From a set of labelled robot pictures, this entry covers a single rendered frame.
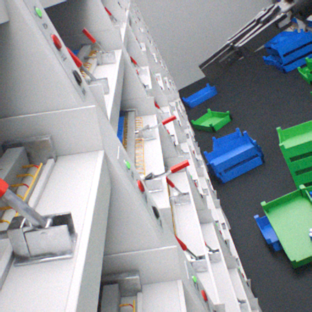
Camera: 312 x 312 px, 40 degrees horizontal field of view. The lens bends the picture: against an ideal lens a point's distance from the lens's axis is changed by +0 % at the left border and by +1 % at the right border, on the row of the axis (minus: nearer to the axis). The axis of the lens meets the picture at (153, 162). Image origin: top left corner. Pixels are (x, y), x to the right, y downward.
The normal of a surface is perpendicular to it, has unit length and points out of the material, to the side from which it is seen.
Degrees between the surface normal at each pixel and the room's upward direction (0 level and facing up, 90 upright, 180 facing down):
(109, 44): 90
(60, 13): 90
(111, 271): 90
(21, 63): 90
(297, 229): 26
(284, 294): 0
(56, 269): 19
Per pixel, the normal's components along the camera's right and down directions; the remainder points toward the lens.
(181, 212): -0.14, -0.90
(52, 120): 0.04, 0.40
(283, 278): -0.45, -0.81
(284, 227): -0.38, -0.55
